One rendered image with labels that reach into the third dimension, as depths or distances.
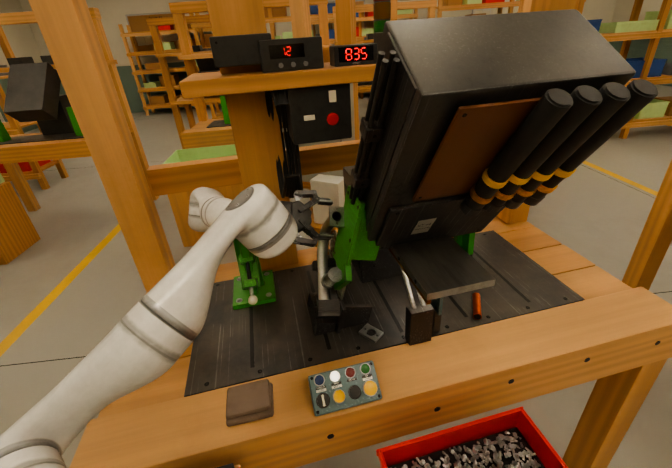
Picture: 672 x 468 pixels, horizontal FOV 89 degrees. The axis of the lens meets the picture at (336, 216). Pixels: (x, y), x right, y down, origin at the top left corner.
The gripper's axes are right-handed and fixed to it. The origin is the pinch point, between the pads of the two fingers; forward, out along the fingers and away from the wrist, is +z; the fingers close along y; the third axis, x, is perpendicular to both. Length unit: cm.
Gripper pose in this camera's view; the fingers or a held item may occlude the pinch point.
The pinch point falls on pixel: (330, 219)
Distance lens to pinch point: 90.5
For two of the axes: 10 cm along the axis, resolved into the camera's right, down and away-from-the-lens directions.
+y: -0.2, -9.5, 3.2
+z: 9.5, 0.8, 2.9
